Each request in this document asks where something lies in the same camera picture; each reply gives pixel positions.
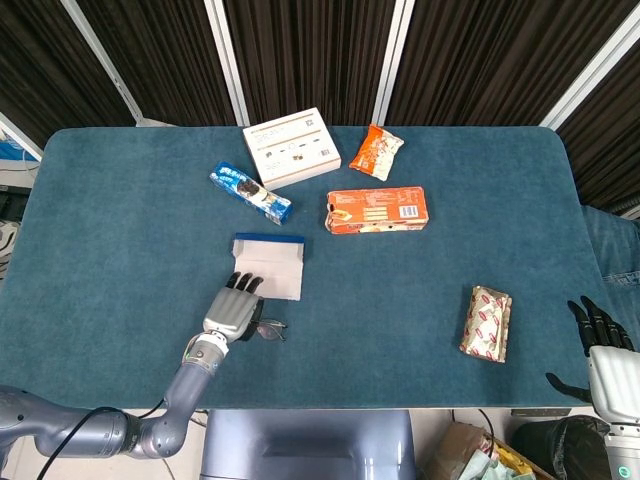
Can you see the orange white snack bag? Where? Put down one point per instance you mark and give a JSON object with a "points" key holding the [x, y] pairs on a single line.
{"points": [[376, 152]]}

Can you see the orange cracker box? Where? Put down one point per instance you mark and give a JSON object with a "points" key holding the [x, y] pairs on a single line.
{"points": [[377, 207]]}

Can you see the blue denim jeans leg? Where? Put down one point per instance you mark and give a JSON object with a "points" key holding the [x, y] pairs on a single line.
{"points": [[615, 240]]}

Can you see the blue cookie package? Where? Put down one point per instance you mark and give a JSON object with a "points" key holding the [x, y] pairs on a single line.
{"points": [[250, 192]]}

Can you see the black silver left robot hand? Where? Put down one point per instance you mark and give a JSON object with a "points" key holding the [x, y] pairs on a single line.
{"points": [[230, 312]]}

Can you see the black-framed eyeglasses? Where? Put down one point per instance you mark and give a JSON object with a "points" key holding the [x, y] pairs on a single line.
{"points": [[272, 331]]}

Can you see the cardboard box with paper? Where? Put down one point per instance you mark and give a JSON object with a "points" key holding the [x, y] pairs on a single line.
{"points": [[460, 450]]}

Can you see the white cardboard box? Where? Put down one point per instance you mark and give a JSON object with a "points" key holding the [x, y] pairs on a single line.
{"points": [[292, 147]]}

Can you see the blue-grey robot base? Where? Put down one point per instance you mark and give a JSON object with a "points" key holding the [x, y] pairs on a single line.
{"points": [[307, 445]]}

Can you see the black trash bag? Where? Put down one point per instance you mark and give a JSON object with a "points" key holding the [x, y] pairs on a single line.
{"points": [[560, 450]]}

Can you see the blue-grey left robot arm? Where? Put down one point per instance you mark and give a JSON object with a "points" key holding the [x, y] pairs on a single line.
{"points": [[190, 385]]}

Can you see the gold red snack packet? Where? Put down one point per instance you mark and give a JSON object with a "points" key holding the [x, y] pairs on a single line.
{"points": [[486, 325]]}

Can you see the black pleated curtain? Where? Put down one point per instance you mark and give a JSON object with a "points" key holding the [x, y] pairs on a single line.
{"points": [[40, 60], [500, 50], [160, 50], [610, 125], [310, 50]]}

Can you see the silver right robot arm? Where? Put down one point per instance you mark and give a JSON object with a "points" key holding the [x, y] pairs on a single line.
{"points": [[625, 455]]}

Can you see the aluminium frame post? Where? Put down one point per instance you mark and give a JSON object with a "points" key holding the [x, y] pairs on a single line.
{"points": [[392, 60], [595, 65], [100, 55], [20, 135], [227, 60]]}

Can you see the teal tablecloth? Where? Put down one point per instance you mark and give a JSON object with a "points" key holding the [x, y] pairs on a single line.
{"points": [[150, 250]]}

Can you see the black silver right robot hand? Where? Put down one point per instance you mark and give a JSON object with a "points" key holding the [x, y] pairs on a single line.
{"points": [[617, 380]]}

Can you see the blue and white glasses case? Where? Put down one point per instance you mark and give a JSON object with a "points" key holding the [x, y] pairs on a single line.
{"points": [[280, 265]]}

